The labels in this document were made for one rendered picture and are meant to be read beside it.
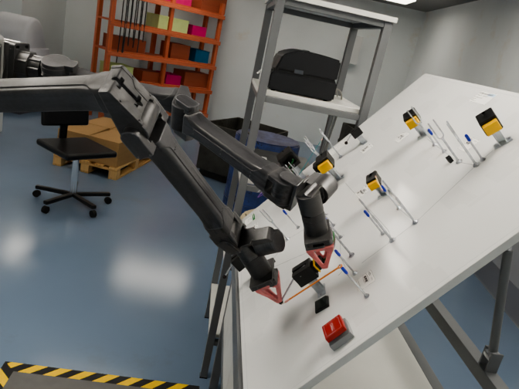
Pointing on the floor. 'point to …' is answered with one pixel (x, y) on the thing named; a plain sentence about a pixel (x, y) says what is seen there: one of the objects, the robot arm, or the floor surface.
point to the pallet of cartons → (101, 129)
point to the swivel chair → (80, 149)
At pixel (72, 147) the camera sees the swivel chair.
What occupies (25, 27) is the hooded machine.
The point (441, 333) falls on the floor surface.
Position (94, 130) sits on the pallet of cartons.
